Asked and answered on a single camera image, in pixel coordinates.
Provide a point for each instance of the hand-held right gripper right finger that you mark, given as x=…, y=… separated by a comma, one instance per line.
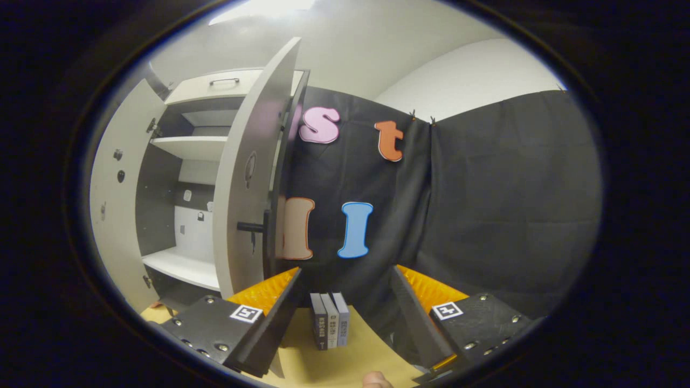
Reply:
x=415, y=318

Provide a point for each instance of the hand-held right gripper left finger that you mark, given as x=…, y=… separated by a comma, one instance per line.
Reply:
x=280, y=318

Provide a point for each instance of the white door with cat sticker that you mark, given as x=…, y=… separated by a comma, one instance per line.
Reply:
x=242, y=134

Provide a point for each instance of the white door with camera sticker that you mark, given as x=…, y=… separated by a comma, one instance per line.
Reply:
x=116, y=226

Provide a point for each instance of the white and grey cabinet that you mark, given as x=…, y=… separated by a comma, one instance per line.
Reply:
x=188, y=148

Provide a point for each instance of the white cabinet drawer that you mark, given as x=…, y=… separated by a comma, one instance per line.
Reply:
x=205, y=91

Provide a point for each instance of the dark grey book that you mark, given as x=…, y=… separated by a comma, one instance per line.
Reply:
x=319, y=323

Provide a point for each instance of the light grey book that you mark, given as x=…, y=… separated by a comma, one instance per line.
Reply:
x=331, y=323

